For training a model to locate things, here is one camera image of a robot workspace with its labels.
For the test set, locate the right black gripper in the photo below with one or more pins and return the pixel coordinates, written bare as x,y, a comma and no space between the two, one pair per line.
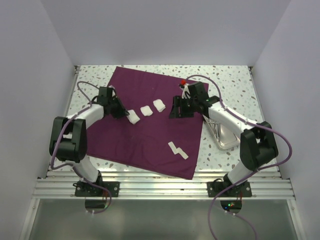
177,100

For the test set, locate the purple cloth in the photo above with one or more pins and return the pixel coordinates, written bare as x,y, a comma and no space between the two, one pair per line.
145,144

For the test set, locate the white zigzag tape strip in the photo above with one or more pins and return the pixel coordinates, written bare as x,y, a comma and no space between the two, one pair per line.
177,150

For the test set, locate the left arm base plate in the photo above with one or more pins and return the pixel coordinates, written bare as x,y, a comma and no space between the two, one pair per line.
84,189

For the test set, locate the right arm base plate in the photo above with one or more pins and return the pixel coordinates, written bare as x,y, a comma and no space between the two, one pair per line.
223,189

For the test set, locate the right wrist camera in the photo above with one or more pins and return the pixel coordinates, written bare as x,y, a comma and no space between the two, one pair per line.
185,90

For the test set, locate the stainless steel tray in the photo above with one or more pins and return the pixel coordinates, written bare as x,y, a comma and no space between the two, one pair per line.
226,139

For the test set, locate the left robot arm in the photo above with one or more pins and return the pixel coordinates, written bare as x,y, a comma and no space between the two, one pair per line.
69,142

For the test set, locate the steel hemostat forceps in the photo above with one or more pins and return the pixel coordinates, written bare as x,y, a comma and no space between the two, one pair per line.
214,127

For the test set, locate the white gauze pad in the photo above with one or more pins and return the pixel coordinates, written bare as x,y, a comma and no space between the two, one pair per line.
159,105
146,111
132,117

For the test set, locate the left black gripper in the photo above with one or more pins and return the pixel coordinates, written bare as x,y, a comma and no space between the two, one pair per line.
122,112

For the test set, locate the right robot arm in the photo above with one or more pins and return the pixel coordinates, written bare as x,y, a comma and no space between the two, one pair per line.
257,144

